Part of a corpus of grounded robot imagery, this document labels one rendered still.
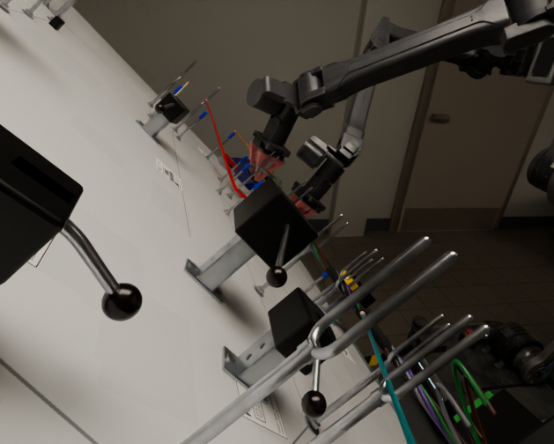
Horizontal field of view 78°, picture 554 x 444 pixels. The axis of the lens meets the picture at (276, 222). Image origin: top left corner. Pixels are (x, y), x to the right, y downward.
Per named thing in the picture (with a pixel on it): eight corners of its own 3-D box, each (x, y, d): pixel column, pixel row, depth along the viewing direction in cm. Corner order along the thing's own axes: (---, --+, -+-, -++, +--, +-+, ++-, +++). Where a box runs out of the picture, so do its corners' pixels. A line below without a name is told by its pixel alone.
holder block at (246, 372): (219, 446, 18) (325, 362, 17) (222, 338, 27) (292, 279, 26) (276, 486, 19) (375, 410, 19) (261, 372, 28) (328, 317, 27)
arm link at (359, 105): (393, 33, 101) (377, 61, 111) (374, 26, 101) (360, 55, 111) (362, 155, 87) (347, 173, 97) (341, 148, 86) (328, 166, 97)
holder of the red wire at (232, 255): (163, 329, 21) (297, 215, 20) (187, 248, 34) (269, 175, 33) (219, 375, 23) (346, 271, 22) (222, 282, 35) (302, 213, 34)
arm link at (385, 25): (374, 6, 104) (361, 33, 113) (373, 41, 99) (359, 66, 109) (507, 40, 109) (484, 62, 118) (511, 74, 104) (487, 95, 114)
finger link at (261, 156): (247, 181, 79) (264, 144, 75) (239, 168, 84) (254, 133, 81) (271, 188, 82) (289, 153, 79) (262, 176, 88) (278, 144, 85)
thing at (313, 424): (313, 418, 30) (443, 317, 29) (321, 438, 28) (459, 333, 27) (300, 410, 29) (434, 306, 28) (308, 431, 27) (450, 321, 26)
